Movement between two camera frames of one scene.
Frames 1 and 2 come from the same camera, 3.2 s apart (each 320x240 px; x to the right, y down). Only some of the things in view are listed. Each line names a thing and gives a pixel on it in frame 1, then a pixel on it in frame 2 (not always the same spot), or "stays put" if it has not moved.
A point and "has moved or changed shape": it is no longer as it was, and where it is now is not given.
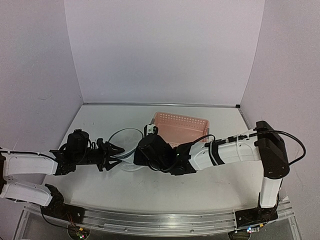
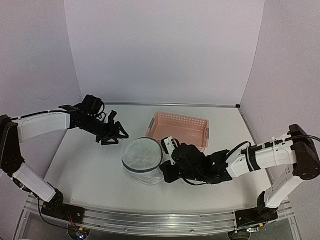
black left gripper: (104, 163) to (110, 132)
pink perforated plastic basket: (179, 129) stays put
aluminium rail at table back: (236, 106) stays put
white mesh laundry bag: (128, 139) has moved or changed shape
